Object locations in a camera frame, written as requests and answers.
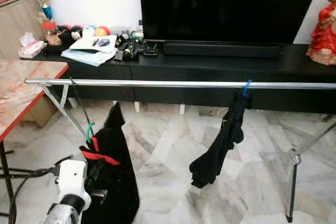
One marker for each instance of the dark polo shirt red collar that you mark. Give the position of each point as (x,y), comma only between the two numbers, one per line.
(118,182)

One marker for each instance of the green plastic hanger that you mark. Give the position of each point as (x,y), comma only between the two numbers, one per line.
(88,129)

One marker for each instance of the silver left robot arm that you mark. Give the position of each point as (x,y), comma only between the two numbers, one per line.
(60,216)

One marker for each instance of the blue plastic hanger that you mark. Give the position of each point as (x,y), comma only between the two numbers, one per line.
(246,88)

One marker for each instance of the silver metal clothes rack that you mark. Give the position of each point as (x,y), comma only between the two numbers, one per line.
(157,84)

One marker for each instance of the marble table red edge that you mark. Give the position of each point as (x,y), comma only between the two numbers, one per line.
(21,87)

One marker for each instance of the black shirt green logo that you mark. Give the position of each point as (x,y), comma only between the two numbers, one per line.
(223,135)

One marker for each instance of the black tape dispenser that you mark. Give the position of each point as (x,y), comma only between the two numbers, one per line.
(130,51)

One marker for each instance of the black computer mouse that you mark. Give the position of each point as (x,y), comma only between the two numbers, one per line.
(104,42)

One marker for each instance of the small black box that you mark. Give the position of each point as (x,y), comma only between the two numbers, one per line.
(150,50)

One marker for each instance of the pink tissue box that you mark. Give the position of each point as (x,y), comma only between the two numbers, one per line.
(31,50)

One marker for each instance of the orange ball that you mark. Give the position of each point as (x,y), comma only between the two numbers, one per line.
(103,31)

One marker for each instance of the black plush toy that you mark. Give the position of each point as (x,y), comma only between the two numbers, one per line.
(77,31)
(64,34)

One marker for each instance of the red-lid jar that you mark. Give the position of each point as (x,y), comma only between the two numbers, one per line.
(52,36)

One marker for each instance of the clear bottle green label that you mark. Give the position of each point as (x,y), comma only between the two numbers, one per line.
(138,34)

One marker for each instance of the black TV console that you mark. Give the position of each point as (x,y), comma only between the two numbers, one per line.
(210,72)

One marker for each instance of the red laughing Buddha statue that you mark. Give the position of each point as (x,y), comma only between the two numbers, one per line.
(323,35)

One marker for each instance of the light wooden cabinet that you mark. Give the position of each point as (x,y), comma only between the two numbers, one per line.
(16,30)

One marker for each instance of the black soundbar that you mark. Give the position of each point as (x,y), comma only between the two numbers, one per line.
(220,50)

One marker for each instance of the black television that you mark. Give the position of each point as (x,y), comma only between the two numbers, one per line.
(231,3)

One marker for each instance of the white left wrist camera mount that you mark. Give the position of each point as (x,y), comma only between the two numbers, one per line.
(71,177)

